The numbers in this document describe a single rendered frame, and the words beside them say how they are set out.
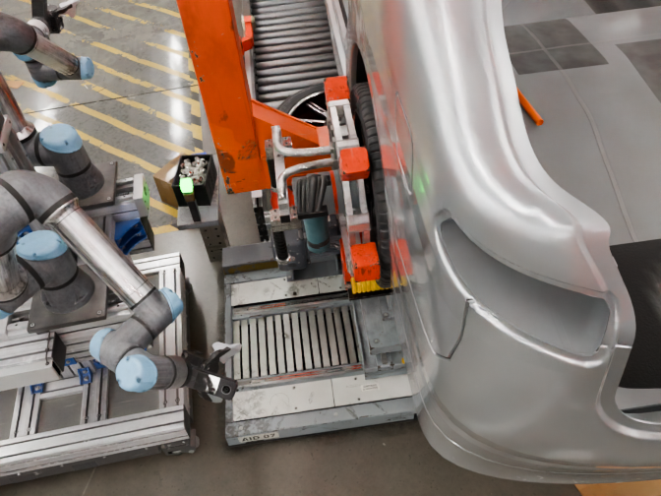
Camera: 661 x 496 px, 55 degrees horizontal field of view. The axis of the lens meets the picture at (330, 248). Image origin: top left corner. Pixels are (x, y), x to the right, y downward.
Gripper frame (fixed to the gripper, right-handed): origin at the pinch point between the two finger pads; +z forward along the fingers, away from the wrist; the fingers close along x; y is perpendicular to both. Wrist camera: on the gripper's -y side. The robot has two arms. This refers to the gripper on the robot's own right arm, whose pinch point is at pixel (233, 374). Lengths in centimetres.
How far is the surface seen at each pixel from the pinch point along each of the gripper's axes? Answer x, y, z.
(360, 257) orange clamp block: -38.6, -9.3, 27.7
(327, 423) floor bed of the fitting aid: 24, 6, 81
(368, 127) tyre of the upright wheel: -73, -2, 19
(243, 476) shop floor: 51, 24, 67
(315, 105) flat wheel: -99, 82, 116
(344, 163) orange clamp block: -61, -3, 12
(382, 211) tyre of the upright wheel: -53, -13, 23
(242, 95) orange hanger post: -78, 61, 40
